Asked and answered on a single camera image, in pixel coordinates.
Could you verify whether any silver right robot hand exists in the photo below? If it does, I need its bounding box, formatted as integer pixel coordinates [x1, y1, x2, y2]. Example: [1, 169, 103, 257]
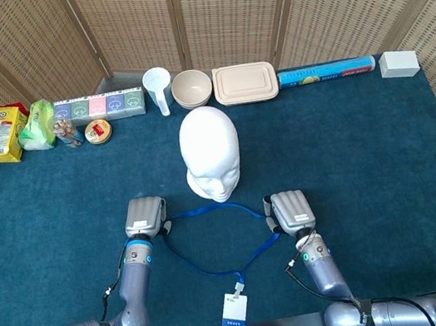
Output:
[261, 186, 320, 242]

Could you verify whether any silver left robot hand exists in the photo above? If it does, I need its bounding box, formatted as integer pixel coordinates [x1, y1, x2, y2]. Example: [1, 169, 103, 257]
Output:
[119, 192, 175, 243]

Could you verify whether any blue lanyard with badge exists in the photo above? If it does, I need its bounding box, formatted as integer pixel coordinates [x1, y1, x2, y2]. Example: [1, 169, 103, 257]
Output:
[158, 193, 298, 326]

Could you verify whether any blue felt table mat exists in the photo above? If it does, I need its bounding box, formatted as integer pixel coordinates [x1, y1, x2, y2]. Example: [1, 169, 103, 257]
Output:
[0, 52, 436, 326]

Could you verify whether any round yellow tin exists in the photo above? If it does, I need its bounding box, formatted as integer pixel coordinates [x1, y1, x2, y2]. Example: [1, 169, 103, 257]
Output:
[82, 117, 116, 147]

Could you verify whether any white foam mannequin head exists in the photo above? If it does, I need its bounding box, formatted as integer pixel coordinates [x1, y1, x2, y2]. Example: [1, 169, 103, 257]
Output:
[173, 101, 250, 210]

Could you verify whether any clear jar with sticks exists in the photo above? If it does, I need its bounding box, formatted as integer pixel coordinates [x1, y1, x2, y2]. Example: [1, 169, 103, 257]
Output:
[50, 113, 86, 152]

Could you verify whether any pastel five-colour box pack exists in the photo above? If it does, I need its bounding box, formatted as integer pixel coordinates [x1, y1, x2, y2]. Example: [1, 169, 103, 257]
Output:
[51, 85, 149, 131]

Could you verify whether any beige bowl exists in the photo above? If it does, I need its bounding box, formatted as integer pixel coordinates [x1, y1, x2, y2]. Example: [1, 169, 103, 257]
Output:
[167, 66, 216, 108]
[175, 92, 216, 113]

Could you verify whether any white plastic measuring cup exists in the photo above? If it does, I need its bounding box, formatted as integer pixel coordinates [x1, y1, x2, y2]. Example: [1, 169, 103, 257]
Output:
[140, 65, 178, 120]

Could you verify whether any beige lidded lunch box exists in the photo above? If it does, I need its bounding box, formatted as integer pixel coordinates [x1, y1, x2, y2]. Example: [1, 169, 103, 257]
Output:
[209, 58, 282, 110]

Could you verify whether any green snack bag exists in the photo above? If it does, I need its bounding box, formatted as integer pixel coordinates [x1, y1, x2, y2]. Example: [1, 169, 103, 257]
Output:
[12, 96, 62, 156]

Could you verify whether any blue food wrap roll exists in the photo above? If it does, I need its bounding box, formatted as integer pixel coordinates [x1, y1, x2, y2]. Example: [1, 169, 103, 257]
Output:
[276, 53, 379, 91]

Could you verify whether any white cardboard box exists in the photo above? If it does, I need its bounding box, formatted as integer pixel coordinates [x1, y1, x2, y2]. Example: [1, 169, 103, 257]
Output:
[376, 45, 422, 82]

